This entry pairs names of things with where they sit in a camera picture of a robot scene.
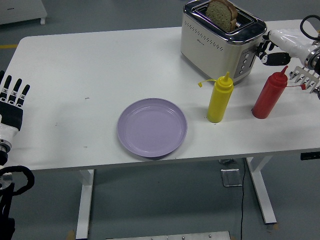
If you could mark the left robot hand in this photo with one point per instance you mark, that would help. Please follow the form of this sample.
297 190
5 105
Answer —
11 117

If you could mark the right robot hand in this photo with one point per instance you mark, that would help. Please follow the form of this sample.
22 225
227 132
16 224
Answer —
287 42

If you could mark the bread slice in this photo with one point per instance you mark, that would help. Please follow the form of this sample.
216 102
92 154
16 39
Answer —
220 15

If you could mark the cream and chrome toaster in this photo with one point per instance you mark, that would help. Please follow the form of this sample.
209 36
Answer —
207 47

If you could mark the purple plate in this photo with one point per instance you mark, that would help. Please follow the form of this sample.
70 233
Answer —
152 127

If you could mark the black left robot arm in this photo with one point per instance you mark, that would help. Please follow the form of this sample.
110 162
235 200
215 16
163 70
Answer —
30 178

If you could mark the metal floor plate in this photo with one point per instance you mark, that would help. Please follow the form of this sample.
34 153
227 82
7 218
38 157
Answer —
232 178

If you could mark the metal toast rack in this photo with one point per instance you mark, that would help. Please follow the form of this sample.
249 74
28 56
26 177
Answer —
306 77

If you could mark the red squeeze bottle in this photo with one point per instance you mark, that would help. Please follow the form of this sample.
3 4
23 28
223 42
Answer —
267 100

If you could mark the yellow squeeze bottle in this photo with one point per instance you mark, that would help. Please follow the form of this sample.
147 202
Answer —
220 100

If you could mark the white cabinet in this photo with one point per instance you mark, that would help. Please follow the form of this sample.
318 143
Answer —
20 10

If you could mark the white table leg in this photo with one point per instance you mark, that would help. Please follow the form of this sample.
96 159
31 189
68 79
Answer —
262 190
85 200

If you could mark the black table control panel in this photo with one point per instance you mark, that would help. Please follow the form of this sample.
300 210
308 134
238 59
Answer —
310 156

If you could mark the small grey floor fitting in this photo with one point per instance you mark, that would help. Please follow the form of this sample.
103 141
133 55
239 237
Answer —
227 161

